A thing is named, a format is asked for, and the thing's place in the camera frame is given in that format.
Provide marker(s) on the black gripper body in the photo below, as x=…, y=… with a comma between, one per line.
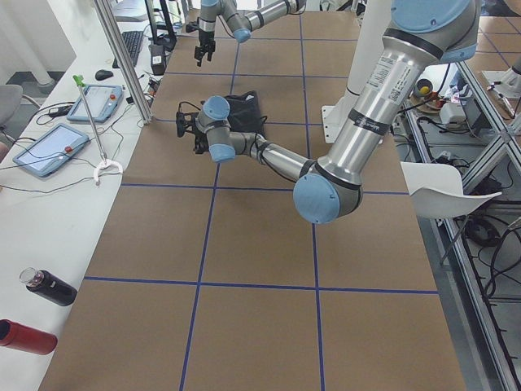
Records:
x=199, y=142
x=205, y=38

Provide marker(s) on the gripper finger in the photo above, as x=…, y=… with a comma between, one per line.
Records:
x=199, y=55
x=211, y=47

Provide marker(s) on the black printed t-shirt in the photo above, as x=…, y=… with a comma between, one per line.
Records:
x=245, y=113

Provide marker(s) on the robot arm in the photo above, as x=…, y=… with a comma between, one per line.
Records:
x=240, y=24
x=404, y=38

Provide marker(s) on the black keyboard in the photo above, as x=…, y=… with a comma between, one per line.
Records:
x=133, y=43

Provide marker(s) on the far blue teach pendant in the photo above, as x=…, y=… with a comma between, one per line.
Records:
x=102, y=100

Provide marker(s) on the blue teach pendant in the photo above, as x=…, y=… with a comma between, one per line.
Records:
x=102, y=100
x=51, y=151

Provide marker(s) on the black computer mouse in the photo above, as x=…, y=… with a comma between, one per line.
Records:
x=103, y=74

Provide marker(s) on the reacher grabber stick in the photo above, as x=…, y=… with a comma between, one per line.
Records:
x=105, y=163

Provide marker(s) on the near blue teach pendant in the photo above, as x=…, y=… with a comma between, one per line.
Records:
x=51, y=151

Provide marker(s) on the brown paper table cover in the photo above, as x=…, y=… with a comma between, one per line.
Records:
x=206, y=278

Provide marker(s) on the black water bottle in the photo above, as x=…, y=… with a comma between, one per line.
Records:
x=46, y=285

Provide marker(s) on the white chair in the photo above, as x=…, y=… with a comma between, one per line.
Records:
x=437, y=192

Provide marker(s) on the red water bottle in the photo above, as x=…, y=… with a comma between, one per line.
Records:
x=21, y=337

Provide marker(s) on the aluminium frame post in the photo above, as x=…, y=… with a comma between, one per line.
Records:
x=115, y=40

